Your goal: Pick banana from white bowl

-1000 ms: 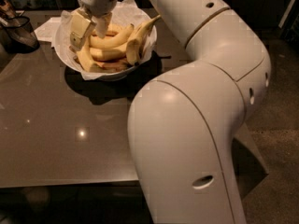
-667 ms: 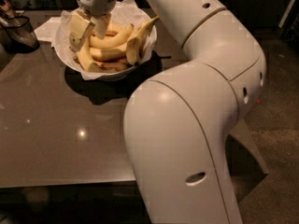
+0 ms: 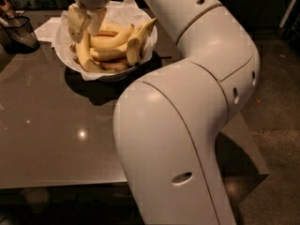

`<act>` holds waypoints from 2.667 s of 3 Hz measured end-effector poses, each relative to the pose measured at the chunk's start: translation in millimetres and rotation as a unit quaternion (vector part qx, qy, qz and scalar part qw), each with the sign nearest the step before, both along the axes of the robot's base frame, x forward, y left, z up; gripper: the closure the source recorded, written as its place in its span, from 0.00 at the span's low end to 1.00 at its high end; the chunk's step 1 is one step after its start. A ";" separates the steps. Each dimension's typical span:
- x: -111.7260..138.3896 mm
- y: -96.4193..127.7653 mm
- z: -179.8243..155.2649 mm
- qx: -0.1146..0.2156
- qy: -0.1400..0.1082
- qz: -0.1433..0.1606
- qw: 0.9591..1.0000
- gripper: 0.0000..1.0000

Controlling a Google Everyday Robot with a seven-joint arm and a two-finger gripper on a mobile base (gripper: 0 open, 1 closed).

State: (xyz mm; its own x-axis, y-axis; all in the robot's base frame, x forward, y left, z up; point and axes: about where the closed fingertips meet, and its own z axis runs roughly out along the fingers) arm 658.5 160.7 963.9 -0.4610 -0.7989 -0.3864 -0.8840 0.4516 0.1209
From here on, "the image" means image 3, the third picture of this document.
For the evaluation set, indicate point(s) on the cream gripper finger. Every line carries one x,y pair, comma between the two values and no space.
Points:
77,21
96,19

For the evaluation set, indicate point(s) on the long banana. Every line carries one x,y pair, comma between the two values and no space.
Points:
84,56

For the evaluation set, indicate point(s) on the white bowl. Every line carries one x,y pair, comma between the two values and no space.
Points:
106,75

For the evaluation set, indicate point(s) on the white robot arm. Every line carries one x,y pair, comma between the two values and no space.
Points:
165,124

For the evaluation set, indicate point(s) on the top back banana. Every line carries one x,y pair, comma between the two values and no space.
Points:
110,29

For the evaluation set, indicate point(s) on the upper middle banana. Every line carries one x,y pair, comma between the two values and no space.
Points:
113,42

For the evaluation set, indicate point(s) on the white paper bowl liner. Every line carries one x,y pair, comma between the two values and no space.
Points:
125,13

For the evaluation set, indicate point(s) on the lower middle banana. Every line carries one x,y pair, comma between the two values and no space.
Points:
110,54

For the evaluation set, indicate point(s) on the bottom bruised banana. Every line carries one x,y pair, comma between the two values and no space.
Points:
114,65

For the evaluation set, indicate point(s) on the white paper sheet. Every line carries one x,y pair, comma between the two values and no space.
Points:
47,31

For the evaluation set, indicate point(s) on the dark mesh basket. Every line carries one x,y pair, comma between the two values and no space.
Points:
18,35

